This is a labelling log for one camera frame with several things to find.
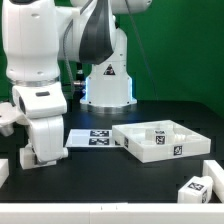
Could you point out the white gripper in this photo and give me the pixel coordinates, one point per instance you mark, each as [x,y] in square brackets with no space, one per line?
[40,110]

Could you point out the white square tabletop tray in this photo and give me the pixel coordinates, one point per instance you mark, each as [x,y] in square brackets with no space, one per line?
[132,138]

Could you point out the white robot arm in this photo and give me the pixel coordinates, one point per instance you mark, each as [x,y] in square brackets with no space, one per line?
[37,34]

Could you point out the white marker sheet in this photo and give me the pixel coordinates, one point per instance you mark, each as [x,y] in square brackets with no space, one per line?
[90,138]

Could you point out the white left barrier block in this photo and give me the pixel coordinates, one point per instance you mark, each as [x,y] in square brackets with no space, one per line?
[4,171]

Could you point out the white barrier block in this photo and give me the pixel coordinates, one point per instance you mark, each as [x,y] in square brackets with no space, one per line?
[216,172]
[4,171]

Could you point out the white front barrier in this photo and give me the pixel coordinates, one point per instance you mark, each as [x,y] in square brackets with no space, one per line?
[18,213]

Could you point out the white right barrier block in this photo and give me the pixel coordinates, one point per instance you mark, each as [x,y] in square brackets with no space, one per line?
[216,172]

